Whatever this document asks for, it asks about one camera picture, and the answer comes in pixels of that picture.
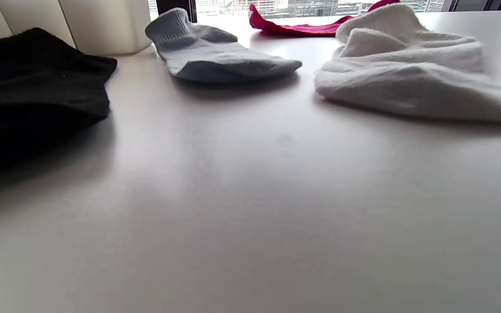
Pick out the short light blue sock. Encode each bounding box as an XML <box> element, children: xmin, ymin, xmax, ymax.
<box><xmin>145</xmin><ymin>7</ymin><xmax>303</xmax><ymax>84</ymax></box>

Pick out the short red sock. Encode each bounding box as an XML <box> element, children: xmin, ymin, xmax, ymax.
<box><xmin>249</xmin><ymin>0</ymin><xmax>401</xmax><ymax>37</ymax></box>

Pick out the short white sock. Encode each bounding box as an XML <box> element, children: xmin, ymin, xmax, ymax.
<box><xmin>314</xmin><ymin>3</ymin><xmax>501</xmax><ymax>127</ymax></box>

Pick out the black sock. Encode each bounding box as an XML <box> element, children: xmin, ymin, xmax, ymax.
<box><xmin>0</xmin><ymin>27</ymin><xmax>118</xmax><ymax>179</ymax></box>

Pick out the translucent divided organizer box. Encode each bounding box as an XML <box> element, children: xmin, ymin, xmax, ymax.
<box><xmin>0</xmin><ymin>0</ymin><xmax>152</xmax><ymax>56</ymax></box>

